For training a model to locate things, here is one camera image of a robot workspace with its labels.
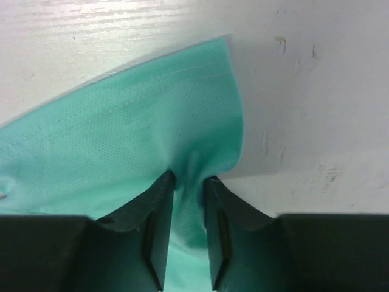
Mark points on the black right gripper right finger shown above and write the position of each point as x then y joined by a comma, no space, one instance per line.
250,251

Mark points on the teal t shirt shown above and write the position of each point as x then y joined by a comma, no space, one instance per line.
94,149

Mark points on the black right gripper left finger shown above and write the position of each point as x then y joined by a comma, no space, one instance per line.
126,250

